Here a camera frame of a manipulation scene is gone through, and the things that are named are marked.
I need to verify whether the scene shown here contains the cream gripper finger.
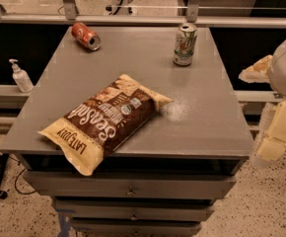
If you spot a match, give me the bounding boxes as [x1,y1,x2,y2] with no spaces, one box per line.
[250,137,286,167]
[239,55,272,83]

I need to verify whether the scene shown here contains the green white 7up can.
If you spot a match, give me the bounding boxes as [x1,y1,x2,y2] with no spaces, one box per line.
[174,23,197,66]

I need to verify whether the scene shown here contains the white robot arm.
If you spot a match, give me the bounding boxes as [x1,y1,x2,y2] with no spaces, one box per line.
[239,40,286,167]

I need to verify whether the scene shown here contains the brown sea salt chip bag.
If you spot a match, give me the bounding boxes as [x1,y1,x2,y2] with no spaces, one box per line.
[40,74,172,176]

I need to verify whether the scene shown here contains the red soda can lying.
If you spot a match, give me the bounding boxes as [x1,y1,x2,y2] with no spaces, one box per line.
[71,23,101,51]

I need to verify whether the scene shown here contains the grey drawer cabinet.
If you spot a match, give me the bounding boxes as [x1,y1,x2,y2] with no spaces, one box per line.
[2,27,252,236]

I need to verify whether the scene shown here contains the white pump sanitizer bottle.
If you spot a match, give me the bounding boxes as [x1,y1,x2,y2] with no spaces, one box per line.
[9,59,34,93]

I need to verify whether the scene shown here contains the black floor cable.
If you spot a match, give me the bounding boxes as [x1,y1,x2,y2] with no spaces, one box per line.
[0,138,37,196]

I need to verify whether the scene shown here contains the grey metal railing frame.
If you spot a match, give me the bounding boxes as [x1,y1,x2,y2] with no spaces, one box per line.
[0,0,286,29]

